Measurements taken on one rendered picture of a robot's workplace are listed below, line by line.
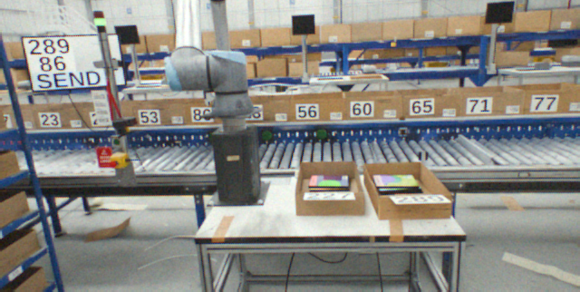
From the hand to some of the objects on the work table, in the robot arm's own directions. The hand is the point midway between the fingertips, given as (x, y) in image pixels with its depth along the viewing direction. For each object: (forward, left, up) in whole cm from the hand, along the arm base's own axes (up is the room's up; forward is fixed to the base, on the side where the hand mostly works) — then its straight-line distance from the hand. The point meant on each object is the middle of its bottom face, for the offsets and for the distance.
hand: (207, 103), depth 250 cm
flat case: (-64, -97, -31) cm, 120 cm away
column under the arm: (-78, -56, -33) cm, 102 cm away
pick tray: (-73, -131, -33) cm, 153 cm away
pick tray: (-74, -98, -33) cm, 128 cm away
